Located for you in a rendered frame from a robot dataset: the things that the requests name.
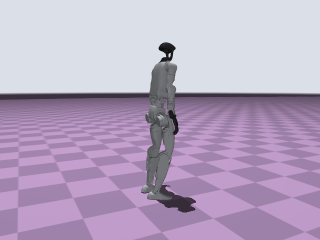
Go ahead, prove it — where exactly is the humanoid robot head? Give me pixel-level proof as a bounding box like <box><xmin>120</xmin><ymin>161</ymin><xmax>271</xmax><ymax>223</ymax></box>
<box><xmin>158</xmin><ymin>42</ymin><xmax>176</xmax><ymax>63</ymax></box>

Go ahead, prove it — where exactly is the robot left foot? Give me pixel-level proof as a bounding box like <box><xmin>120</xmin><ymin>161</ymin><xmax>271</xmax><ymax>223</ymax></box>
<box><xmin>141</xmin><ymin>184</ymin><xmax>159</xmax><ymax>193</ymax></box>

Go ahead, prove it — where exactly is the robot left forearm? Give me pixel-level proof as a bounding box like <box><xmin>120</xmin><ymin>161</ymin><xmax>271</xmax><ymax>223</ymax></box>
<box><xmin>149</xmin><ymin>94</ymin><xmax>157</xmax><ymax>106</ymax></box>

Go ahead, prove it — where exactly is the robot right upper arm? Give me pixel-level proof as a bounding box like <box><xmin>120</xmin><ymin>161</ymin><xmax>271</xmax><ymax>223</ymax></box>
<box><xmin>165</xmin><ymin>62</ymin><xmax>177</xmax><ymax>93</ymax></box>

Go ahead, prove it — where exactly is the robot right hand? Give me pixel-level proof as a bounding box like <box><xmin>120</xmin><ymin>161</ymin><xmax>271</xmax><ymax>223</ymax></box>
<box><xmin>168</xmin><ymin>110</ymin><xmax>179</xmax><ymax>135</ymax></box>

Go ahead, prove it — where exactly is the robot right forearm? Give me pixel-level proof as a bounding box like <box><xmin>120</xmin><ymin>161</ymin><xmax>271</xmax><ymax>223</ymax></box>
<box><xmin>166</xmin><ymin>85</ymin><xmax>176</xmax><ymax>116</ymax></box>

